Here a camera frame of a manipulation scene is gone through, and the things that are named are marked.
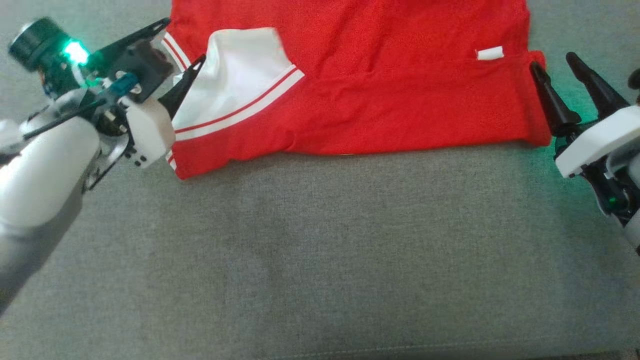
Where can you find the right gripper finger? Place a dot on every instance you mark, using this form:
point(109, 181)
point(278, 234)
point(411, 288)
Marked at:
point(556, 112)
point(600, 95)

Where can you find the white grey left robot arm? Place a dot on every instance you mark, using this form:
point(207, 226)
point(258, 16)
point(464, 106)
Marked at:
point(40, 175)

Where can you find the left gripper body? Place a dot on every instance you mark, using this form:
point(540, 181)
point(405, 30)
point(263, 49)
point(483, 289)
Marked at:
point(150, 130)

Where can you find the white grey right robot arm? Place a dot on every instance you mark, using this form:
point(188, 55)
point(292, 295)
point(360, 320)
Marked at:
point(634, 235)

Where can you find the large grey sofa seat cushion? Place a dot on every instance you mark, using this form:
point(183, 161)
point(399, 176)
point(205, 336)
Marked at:
point(320, 250)

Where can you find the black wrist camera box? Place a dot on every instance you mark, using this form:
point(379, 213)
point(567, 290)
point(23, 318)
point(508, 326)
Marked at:
point(635, 85)
point(145, 65)

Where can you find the red white basketball shorts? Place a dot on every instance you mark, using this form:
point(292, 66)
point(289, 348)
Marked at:
point(375, 100)

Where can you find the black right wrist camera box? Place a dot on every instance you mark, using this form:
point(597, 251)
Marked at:
point(635, 85)

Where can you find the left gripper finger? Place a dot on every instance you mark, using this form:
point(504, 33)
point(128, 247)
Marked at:
point(127, 42)
point(180, 90)

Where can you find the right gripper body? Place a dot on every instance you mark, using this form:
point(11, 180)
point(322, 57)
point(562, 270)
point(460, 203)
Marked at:
point(600, 140)

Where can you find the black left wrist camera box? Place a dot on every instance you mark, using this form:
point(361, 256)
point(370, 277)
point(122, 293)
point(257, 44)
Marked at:
point(145, 65)

